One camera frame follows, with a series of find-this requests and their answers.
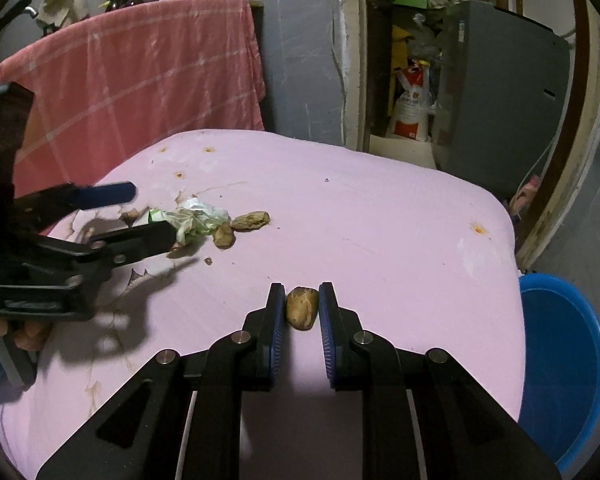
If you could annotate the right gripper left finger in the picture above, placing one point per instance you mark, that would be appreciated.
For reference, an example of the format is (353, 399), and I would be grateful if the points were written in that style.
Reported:
(179, 416)

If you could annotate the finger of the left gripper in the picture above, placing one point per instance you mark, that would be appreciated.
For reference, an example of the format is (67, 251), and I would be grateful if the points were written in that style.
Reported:
(134, 244)
(69, 195)

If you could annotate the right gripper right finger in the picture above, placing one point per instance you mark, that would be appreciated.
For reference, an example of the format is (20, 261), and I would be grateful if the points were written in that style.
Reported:
(423, 415)

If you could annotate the white green wrapper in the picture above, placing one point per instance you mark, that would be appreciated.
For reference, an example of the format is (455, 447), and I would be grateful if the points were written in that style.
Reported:
(191, 219)

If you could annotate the brown potato piece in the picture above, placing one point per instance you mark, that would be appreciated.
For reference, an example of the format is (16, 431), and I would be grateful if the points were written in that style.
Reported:
(224, 237)
(255, 220)
(301, 308)

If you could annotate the person's left hand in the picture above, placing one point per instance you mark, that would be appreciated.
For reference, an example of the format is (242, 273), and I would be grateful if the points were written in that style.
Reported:
(30, 337)

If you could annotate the red plaid cloth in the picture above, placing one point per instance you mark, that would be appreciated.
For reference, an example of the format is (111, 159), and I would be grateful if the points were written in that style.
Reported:
(110, 86)

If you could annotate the blue plastic bucket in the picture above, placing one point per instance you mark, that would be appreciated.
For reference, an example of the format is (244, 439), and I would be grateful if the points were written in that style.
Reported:
(561, 401)

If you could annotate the pink cloth on table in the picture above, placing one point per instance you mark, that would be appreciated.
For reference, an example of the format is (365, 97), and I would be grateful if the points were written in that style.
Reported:
(425, 260)

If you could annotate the beige hanging towel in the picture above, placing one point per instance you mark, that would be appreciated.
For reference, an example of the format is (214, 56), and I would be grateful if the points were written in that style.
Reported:
(58, 14)

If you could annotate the red white rice bag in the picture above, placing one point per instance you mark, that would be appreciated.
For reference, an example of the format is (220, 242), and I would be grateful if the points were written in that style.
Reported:
(410, 113)

